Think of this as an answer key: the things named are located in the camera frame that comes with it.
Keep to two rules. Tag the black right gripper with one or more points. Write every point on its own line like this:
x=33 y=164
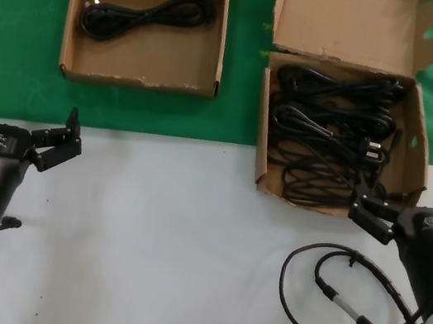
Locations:
x=428 y=245

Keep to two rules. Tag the shallow brown cardboard box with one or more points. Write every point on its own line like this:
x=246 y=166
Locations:
x=154 y=63

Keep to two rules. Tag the torn brown cardboard box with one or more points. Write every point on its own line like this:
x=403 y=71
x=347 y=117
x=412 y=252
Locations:
x=350 y=22

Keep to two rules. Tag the green cloth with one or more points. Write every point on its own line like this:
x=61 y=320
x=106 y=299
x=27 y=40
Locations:
x=17 y=9

